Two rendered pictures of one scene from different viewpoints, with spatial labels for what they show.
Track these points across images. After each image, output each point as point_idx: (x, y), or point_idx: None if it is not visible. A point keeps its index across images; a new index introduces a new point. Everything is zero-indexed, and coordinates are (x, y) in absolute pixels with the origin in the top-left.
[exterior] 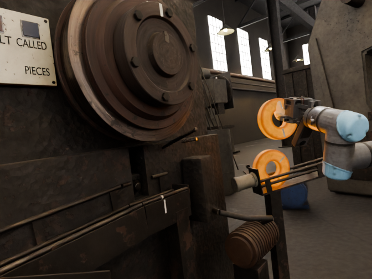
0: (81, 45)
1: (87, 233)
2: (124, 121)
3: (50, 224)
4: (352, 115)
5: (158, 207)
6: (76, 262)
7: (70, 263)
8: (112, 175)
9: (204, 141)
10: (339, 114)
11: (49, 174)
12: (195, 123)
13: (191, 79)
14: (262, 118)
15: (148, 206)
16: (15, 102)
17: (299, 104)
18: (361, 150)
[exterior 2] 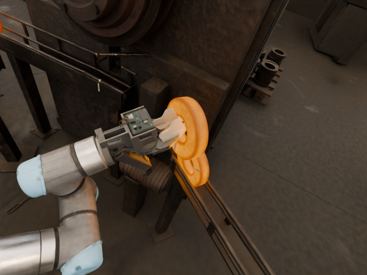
0: None
1: (53, 60)
2: None
3: (64, 45)
4: (19, 165)
5: (93, 83)
6: (49, 67)
7: (46, 65)
8: (95, 44)
9: (195, 83)
10: (38, 155)
11: (61, 18)
12: (213, 59)
13: (97, 1)
14: (167, 107)
15: (86, 77)
16: None
17: (122, 124)
18: (60, 208)
